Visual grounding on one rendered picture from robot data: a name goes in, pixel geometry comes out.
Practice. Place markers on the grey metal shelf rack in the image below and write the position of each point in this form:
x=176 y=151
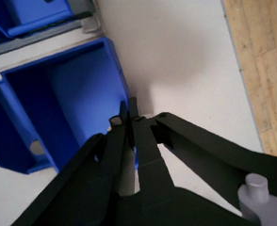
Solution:
x=82 y=9

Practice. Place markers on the blue open-front bin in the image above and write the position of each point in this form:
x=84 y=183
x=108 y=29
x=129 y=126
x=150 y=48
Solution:
x=69 y=96
x=20 y=16

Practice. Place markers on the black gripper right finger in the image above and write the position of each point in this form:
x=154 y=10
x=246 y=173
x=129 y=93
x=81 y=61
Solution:
x=246 y=179

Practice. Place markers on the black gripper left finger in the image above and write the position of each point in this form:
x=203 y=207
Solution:
x=113 y=175

